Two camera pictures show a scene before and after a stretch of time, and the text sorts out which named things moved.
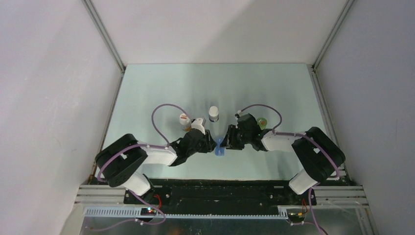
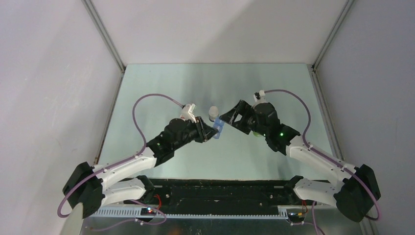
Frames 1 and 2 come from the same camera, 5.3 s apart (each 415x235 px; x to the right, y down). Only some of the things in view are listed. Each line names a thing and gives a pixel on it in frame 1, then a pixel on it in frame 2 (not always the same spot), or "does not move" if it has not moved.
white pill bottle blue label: (213, 113) does not move
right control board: (296, 215) does not move
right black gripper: (229, 142) -> (242, 108)
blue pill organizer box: (219, 151) -> (219, 125)
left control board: (150, 211) does not move
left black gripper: (210, 144) -> (204, 132)
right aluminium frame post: (342, 17) does not move
